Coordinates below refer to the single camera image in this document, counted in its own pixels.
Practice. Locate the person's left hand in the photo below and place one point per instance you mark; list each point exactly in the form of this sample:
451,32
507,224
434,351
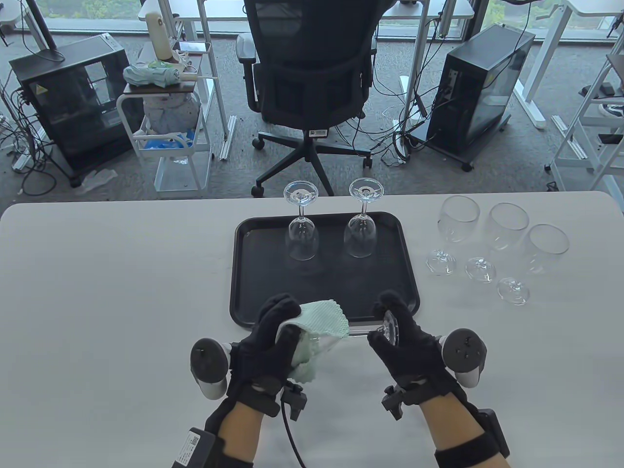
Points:
258,356

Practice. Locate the person's right hand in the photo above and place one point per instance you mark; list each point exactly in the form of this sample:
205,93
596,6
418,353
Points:
414,351

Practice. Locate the clear wine glass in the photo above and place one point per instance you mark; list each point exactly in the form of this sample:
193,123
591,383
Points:
548,241
509,224
391,329
302,243
360,239
458,219

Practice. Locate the green fish scale cleaning cloth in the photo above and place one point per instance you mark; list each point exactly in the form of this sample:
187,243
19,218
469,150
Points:
321,319

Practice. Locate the plain black forearm box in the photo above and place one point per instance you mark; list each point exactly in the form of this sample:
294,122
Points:
496,431

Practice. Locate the person's right forearm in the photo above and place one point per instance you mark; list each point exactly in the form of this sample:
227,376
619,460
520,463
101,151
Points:
448,429

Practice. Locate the person's left forearm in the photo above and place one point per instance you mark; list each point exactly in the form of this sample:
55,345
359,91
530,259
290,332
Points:
239,431

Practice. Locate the grey round hand tracker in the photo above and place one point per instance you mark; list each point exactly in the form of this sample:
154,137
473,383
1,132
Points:
207,358
465,348

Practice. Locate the black plastic tray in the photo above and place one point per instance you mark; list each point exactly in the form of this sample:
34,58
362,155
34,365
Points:
321,287

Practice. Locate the black box with white label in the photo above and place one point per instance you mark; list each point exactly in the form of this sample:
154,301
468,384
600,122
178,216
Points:
192,448

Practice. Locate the white rolling cart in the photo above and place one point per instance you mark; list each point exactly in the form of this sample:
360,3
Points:
183,175

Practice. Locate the white power strip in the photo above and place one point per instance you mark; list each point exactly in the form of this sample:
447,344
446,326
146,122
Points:
400,146

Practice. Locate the blue plastic bag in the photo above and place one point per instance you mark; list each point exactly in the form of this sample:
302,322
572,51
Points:
161,144

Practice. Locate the clear plastic bag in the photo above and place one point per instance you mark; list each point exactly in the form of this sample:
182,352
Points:
97,179

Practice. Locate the white plastic bag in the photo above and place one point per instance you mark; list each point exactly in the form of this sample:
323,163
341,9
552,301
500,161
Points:
168,114

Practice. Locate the black office chair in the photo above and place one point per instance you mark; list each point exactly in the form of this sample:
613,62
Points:
312,83

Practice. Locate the pale green folded umbrella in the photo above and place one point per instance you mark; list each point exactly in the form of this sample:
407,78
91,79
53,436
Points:
151,75

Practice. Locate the black glass-sided computer tower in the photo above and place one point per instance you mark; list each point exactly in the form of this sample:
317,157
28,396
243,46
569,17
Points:
73,107

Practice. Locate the flat tablet device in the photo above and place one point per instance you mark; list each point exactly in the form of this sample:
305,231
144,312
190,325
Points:
191,47

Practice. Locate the small black box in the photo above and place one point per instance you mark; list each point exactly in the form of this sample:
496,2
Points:
607,89

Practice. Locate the cream cylindrical bottle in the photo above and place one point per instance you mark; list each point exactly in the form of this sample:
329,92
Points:
158,34

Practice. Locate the black pole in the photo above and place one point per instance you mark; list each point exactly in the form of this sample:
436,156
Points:
40,27

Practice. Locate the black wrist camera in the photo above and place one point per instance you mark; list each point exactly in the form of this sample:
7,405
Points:
394,402
295,402

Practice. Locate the white shelf frame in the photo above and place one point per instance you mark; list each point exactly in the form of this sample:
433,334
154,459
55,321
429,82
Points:
576,121

